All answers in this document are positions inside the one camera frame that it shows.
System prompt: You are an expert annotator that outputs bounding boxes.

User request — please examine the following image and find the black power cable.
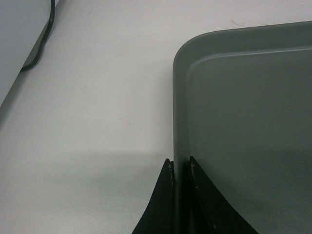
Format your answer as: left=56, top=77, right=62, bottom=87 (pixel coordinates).
left=21, top=0, right=57, bottom=72

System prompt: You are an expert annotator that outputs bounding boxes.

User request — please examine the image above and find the grey rectangular serving tray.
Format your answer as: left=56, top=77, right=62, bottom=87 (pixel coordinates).
left=173, top=21, right=312, bottom=234

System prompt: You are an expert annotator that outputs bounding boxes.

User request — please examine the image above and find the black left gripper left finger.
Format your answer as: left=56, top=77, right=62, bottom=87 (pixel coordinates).
left=133, top=159, right=175, bottom=234

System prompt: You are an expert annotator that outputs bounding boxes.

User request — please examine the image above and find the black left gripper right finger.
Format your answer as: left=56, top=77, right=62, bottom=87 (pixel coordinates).
left=189, top=156, right=257, bottom=234

